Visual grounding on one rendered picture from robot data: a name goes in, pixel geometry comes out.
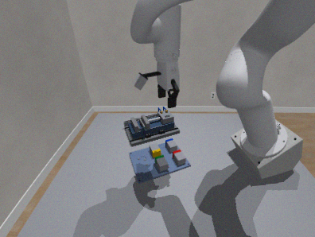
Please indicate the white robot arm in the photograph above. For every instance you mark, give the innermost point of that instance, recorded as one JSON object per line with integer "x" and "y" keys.
{"x": 240, "y": 83}

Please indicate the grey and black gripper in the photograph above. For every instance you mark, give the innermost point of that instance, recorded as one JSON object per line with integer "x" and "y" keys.
{"x": 169, "y": 77}

